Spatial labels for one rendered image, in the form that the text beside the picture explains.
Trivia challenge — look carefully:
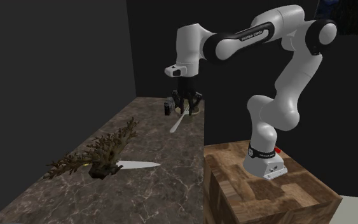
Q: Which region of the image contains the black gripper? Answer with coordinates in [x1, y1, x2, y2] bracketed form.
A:
[171, 76, 203, 116]

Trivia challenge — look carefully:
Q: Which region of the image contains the small black grey canister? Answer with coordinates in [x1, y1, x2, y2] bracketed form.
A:
[163, 96, 177, 116]

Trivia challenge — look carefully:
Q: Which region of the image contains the white spoon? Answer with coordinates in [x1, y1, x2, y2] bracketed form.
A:
[169, 105, 191, 134]

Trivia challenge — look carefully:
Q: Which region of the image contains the white blade knife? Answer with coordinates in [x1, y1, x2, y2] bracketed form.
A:
[85, 160, 162, 171]

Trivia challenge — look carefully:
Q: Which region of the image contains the brown branching coral ornament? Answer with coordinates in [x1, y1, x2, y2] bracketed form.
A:
[43, 117, 140, 180]

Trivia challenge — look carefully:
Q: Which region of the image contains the wooden patterned robot stand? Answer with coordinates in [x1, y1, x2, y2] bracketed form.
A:
[203, 140, 343, 224]

